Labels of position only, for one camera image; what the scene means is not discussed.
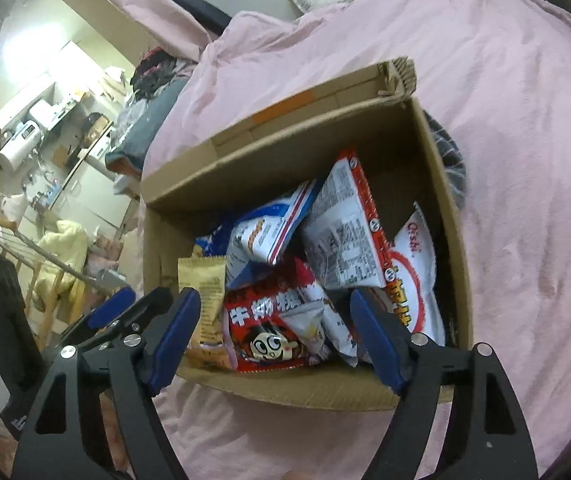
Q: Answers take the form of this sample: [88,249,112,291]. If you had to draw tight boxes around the tan yellow snack packet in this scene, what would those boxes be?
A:
[178,257,233,370]

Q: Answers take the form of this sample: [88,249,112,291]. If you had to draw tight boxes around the blue mini noodle snack bag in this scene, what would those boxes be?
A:
[192,216,236,257]

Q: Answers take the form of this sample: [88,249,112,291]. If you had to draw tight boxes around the red milk candy bag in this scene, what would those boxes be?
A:
[223,258,310,373]

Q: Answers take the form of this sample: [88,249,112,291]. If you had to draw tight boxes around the white blue snack bag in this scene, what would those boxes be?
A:
[226,179,322,290]

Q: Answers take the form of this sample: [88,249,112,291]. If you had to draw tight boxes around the white red Oishi snack bag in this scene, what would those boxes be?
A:
[385,203,446,346]

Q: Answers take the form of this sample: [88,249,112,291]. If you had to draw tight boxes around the brown triangle crisp packet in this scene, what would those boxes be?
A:
[280,281,358,367]

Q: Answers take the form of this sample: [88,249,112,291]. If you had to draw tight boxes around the white red-edged snack bag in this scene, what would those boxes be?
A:
[301,151,395,290]

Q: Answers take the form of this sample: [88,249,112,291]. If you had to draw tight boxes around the person's left hand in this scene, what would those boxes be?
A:
[0,436,17,470]

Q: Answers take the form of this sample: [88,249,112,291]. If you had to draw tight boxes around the yellow blanket on rack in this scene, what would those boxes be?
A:
[35,220,89,301]

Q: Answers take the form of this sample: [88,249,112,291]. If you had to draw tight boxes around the white kitchen cabinet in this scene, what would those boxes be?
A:
[52,162,131,238]

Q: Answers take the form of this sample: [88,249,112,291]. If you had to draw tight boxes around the grey blue folded bedding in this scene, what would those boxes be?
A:
[104,78,186,180]

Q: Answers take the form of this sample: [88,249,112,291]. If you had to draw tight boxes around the brown cardboard box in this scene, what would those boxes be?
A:
[140,56,474,413]

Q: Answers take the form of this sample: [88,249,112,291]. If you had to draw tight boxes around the white water heater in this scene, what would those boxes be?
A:
[0,120,42,172]

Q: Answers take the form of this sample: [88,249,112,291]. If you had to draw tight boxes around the pile of dark clothes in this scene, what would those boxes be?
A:
[130,47,196,101]

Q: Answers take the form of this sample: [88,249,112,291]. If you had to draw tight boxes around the grey striped garment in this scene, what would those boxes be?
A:
[424,110,468,210]

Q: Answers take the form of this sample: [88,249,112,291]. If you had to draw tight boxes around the pink hanging curtain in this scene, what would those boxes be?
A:
[108,0,229,62]

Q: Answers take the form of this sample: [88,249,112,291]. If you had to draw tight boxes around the pink bed duvet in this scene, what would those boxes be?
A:
[144,0,571,470]

